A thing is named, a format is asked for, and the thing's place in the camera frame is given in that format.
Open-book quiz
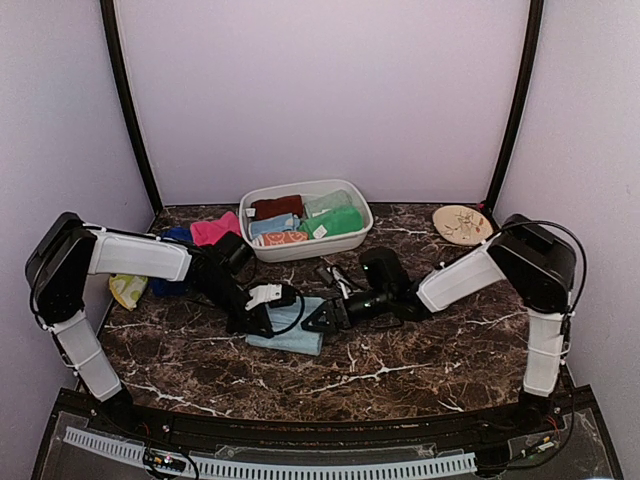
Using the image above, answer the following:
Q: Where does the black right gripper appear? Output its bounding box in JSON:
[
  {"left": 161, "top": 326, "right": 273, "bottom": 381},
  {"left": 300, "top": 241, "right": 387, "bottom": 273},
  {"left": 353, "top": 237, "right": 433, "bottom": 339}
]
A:
[{"left": 301, "top": 286, "right": 392, "bottom": 334}]

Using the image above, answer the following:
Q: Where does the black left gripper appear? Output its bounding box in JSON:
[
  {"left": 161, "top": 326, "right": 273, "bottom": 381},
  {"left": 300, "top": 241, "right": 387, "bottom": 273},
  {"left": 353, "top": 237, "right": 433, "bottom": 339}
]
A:
[{"left": 198, "top": 275, "right": 274, "bottom": 339}]

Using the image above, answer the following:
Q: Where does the dark blue towel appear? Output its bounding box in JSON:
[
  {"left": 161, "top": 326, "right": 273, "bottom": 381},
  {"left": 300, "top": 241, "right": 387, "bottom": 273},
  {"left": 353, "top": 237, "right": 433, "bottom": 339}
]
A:
[{"left": 149, "top": 227, "right": 194, "bottom": 297}]

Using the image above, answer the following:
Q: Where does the large light blue towel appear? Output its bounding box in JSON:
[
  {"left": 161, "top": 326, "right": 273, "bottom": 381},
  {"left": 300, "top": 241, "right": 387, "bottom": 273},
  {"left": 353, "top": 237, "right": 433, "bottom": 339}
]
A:
[{"left": 246, "top": 297, "right": 324, "bottom": 356}]

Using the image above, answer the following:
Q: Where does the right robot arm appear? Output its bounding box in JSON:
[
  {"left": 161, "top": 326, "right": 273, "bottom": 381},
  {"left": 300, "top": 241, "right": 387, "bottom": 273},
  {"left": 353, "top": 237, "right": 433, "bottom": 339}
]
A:
[{"left": 301, "top": 214, "right": 588, "bottom": 434}]

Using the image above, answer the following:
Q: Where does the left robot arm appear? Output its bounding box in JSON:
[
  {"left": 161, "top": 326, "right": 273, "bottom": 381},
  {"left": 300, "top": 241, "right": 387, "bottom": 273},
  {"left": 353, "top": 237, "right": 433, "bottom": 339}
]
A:
[{"left": 25, "top": 212, "right": 275, "bottom": 436}]

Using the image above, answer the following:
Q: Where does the pink towel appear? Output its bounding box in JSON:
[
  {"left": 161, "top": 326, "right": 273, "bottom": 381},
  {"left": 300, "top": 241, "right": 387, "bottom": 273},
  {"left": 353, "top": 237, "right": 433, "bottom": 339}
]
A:
[{"left": 190, "top": 211, "right": 241, "bottom": 246}]

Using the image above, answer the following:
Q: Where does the rolled orange patterned towel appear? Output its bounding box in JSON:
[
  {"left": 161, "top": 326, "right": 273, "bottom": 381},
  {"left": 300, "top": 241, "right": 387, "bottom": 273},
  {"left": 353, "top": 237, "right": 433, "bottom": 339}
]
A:
[{"left": 252, "top": 231, "right": 309, "bottom": 247}]

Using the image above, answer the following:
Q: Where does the rolled light blue towel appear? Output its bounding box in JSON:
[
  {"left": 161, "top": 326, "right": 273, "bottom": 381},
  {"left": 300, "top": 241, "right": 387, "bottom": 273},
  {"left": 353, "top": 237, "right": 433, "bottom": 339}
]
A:
[{"left": 249, "top": 213, "right": 301, "bottom": 240}]

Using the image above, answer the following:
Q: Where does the yellow lemon print cloth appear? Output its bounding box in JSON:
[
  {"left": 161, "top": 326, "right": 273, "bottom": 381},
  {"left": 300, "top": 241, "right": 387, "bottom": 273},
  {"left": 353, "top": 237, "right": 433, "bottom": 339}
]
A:
[{"left": 108, "top": 274, "right": 148, "bottom": 311}]

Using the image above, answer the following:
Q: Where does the white plastic basin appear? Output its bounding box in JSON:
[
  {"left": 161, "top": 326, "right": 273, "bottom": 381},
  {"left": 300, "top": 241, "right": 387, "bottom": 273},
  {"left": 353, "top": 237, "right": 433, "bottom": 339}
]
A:
[{"left": 238, "top": 178, "right": 375, "bottom": 264}]

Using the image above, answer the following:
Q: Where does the rolled maroon towel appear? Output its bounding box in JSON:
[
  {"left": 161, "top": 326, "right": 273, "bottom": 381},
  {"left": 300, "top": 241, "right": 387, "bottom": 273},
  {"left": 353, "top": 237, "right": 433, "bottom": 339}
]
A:
[{"left": 250, "top": 195, "right": 304, "bottom": 220}]

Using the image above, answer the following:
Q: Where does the rolled pale green towel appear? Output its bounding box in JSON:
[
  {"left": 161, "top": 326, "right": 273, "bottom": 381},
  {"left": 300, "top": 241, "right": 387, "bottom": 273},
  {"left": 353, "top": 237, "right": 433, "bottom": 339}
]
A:
[{"left": 304, "top": 189, "right": 353, "bottom": 218}]

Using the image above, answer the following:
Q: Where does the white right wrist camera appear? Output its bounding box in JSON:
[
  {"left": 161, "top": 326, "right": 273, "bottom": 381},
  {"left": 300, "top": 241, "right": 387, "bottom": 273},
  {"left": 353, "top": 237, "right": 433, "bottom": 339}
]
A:
[{"left": 315, "top": 266, "right": 351, "bottom": 291}]

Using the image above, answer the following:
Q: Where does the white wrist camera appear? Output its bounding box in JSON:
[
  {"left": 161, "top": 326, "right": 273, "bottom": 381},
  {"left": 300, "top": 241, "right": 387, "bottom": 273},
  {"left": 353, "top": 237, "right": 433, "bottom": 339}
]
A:
[
  {"left": 315, "top": 266, "right": 351, "bottom": 291},
  {"left": 245, "top": 284, "right": 297, "bottom": 311}
]

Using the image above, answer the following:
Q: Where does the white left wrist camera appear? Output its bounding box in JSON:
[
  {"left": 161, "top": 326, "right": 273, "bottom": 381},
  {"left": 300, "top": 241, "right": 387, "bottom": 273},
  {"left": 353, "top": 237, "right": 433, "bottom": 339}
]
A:
[{"left": 245, "top": 284, "right": 297, "bottom": 311}]

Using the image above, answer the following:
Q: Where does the white slotted cable duct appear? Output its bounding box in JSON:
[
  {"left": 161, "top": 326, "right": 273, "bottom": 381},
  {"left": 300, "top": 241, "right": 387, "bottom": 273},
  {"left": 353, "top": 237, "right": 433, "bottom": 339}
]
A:
[{"left": 62, "top": 427, "right": 477, "bottom": 479}]

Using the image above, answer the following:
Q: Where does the black front table rail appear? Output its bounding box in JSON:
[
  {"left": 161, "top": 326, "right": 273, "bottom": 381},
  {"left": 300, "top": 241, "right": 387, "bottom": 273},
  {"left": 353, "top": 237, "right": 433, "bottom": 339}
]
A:
[{"left": 38, "top": 386, "right": 611, "bottom": 463}]

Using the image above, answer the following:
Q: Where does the black left frame post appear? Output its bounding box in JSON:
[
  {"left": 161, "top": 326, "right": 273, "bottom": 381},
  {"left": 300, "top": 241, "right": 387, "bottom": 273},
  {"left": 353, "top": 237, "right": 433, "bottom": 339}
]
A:
[{"left": 99, "top": 0, "right": 164, "bottom": 216}]

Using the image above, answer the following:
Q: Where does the black frame post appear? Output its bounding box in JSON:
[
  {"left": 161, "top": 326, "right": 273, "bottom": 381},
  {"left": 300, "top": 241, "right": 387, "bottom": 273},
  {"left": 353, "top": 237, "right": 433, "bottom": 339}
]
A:
[
  {"left": 480, "top": 0, "right": 545, "bottom": 216},
  {"left": 99, "top": 0, "right": 164, "bottom": 216}
]

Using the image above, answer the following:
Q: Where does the black right frame post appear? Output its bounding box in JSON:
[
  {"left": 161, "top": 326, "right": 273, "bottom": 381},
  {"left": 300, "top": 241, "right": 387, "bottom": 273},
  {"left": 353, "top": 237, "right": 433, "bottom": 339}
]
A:
[{"left": 480, "top": 0, "right": 545, "bottom": 216}]

